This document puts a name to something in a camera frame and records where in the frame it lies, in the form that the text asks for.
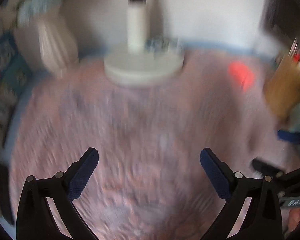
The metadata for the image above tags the white ribbed vase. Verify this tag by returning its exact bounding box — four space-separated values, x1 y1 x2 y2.
37 15 79 78

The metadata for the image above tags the small plaid cloth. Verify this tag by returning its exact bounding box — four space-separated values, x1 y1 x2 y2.
146 36 180 53

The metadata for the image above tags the red handled tool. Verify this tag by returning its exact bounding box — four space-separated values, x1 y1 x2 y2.
289 38 300 62

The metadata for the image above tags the wooden pen holder cup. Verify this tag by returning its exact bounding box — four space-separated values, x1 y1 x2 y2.
263 55 300 122

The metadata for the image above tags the white desk lamp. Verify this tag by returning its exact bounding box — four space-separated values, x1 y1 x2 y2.
104 0 184 87

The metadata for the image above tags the person right hand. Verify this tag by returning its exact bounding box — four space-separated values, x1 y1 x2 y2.
287 208 300 239

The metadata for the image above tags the pink patterned table mat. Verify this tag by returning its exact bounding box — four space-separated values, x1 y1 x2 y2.
7 49 300 240

